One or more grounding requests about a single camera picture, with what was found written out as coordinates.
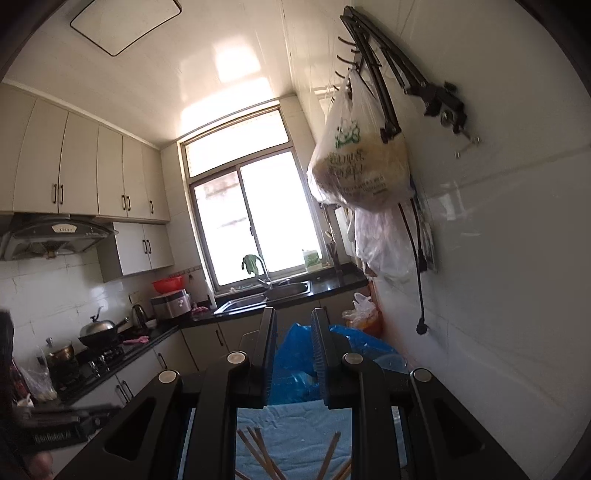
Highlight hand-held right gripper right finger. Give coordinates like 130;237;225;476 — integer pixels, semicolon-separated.
310;307;529;480

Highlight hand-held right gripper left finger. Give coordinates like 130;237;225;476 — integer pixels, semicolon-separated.
55;307;278;480

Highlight bunch of wooden chopsticks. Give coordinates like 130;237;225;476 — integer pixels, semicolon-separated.
233;427;354;480

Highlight person's left hand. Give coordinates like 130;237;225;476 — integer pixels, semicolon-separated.
27;452;55;480

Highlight blue plastic bag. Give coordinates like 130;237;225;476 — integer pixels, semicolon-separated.
268;323;411;407

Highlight clear plastic bag with food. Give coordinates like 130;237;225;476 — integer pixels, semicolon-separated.
18;357;58;402

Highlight dark sauce bottle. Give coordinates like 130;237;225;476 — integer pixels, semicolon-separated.
9;360;28;401

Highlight steel kitchen sink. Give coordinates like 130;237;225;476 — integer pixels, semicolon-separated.
215;281;312;315

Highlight white and red plastic bag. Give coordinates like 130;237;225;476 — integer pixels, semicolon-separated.
342;292;384;337

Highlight blue tablecloth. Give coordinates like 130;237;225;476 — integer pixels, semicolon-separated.
178;399;409;480

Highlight cream base cabinets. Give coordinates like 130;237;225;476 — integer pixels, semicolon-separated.
60;295;370;480

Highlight steel cooking pot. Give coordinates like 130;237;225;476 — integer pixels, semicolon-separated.
44;337;77;374

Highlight black gas stove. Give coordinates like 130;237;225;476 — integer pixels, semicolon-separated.
55;342;127;393

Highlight black kitchen countertop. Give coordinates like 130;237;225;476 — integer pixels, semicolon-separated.
46;270;370;407

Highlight steel kitchen faucet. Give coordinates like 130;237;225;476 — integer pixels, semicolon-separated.
240;254;274;292

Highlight countertop chopstick holder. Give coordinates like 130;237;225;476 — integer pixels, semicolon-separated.
325;242;345;278

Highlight black wok with steel lid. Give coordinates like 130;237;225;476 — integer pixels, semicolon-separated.
78;307;131;349

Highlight silver rice cooker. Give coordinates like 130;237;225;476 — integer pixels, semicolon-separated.
150;290;192;321

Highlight red plastic basin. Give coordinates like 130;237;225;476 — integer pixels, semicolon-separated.
151;276;185;296

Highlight clear hanging plastic bag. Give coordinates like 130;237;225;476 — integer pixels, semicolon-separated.
353;203;416;280

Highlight kitchen window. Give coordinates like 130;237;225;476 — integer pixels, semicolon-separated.
178;106;324;296

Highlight grey range hood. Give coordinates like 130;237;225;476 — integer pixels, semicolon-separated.
0;215;120;261

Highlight printed hanging plastic bag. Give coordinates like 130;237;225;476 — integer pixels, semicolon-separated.
307;69;416;213

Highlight ceiling light panel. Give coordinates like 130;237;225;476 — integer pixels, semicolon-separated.
69;0;183;58

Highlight black power cable with plug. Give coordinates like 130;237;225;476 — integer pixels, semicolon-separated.
397;198;430;337

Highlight wall power strip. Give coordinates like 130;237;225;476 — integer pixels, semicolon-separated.
413;185;439;273

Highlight cream wall cabinets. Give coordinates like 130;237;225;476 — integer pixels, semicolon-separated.
0;80;176;283

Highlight black wall hook rack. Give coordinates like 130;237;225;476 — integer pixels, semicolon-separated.
332;4;483;160

